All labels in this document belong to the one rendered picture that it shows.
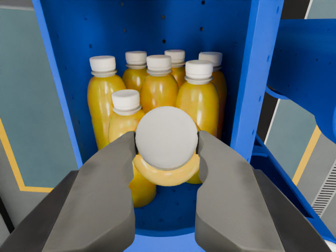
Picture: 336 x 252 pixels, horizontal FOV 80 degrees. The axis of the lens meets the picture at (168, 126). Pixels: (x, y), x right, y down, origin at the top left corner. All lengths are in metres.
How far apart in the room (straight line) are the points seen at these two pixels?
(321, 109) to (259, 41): 0.36
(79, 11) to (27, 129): 1.64
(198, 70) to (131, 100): 0.10
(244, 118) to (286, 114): 1.52
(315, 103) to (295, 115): 1.22
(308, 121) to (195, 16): 1.55
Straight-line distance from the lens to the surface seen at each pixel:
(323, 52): 0.59
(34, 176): 2.24
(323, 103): 0.54
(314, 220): 0.82
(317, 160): 2.12
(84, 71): 0.37
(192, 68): 0.29
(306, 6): 1.43
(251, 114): 0.24
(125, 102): 0.28
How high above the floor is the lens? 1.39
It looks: 63 degrees down
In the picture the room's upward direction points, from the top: 178 degrees counter-clockwise
